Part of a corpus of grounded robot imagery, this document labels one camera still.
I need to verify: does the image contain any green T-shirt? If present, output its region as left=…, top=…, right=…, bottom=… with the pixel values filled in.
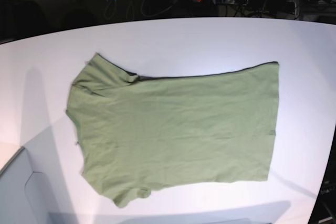
left=66, top=54, right=279, bottom=208

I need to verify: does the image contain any grey coiled cable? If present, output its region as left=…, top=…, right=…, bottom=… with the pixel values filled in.
left=102, top=0, right=179, bottom=20

